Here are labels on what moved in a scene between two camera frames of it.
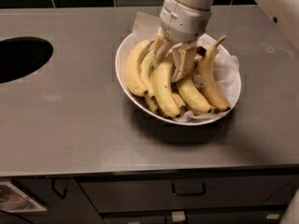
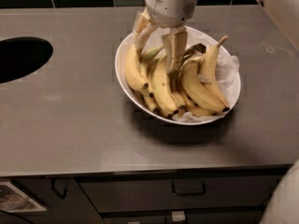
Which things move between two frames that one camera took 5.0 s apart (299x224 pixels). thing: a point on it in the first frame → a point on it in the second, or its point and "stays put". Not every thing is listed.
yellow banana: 207,75 stays put
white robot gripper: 183,22 → 170,7
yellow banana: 192,96 → 197,91
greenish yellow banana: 146,71 stays put
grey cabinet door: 64,199 stays put
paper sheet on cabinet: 13,199 stays put
